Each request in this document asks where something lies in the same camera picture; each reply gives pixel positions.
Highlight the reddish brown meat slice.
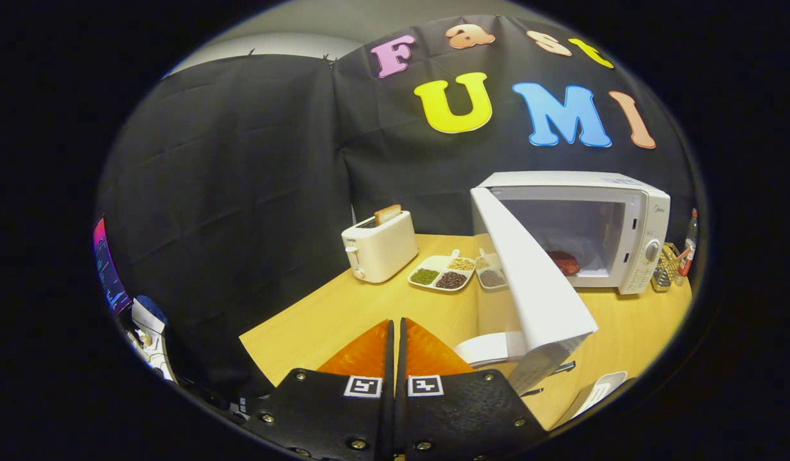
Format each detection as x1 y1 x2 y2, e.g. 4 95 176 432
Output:
549 250 581 277

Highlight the metal wire basket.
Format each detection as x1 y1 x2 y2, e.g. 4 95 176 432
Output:
651 242 682 293

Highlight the computer monitor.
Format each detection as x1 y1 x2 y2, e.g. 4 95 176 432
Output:
93 216 132 316

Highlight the small white rectangular dish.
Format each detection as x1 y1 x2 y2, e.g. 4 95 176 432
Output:
552 371 628 428

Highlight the white and blue clutter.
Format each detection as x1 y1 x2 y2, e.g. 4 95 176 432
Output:
129 296 175 382

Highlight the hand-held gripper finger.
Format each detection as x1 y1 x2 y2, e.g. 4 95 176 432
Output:
395 317 549 461
245 319 396 461

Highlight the white toaster oven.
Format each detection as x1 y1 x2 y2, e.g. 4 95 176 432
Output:
456 171 671 396

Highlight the divided tray of beans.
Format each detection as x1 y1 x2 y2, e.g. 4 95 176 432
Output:
408 250 477 293

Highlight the cream pop-up toaster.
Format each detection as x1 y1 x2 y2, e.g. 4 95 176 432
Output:
341 210 419 284

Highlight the clear plastic bottle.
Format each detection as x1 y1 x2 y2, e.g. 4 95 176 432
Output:
680 208 700 276

